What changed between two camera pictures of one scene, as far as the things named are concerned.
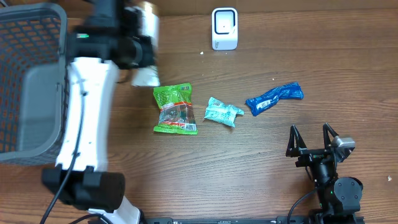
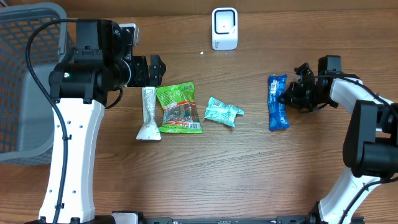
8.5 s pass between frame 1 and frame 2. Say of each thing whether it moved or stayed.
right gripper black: moved
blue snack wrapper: moved
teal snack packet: stayed
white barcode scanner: stayed
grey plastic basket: stayed
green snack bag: stayed
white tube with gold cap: moved
